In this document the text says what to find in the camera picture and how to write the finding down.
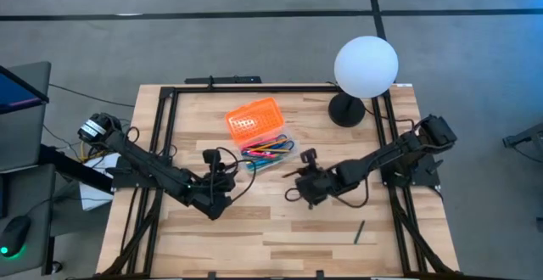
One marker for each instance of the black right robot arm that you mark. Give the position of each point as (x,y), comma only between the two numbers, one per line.
(382,161)

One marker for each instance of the white paper sheet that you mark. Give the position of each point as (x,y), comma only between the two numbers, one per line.
(91,195)

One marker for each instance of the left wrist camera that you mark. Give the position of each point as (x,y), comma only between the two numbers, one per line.
(211,157)

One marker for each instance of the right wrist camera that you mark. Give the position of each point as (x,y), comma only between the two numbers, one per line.
(309,156)

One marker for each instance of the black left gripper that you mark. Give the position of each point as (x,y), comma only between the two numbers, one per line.
(216,191)

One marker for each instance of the black table frame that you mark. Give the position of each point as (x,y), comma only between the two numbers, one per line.
(220,89)

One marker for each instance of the orange box lid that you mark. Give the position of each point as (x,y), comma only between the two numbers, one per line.
(254,121)

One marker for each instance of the black power strip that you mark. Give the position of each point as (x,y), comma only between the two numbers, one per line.
(229,80)

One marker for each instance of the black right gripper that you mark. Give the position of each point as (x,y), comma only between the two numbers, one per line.
(314,184)

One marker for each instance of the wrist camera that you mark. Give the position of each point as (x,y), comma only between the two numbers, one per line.
(211,157)
(309,156)

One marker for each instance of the grey desk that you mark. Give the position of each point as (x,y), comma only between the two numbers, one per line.
(23,144)

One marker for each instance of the teal multicolour pen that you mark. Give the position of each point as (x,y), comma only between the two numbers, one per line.
(267,163)

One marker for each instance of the pink pen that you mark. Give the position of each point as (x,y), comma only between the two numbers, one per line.
(256,154)

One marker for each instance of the laptop with blue screen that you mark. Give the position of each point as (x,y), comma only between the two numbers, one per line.
(12,93)

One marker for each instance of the clear plastic supply box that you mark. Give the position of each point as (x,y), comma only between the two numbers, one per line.
(292,157)

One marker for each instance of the black support bar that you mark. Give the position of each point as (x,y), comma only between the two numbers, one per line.
(72,169)

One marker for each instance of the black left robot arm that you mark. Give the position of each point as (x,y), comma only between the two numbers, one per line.
(148,165)

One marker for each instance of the black computer mouse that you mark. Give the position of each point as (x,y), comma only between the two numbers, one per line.
(15,235)

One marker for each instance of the thin dark pencil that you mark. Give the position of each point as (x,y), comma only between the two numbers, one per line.
(359,232)

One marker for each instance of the grey stand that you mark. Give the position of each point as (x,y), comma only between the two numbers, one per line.
(526,138)

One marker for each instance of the white globe lamp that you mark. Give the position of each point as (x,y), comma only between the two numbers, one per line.
(365,65)

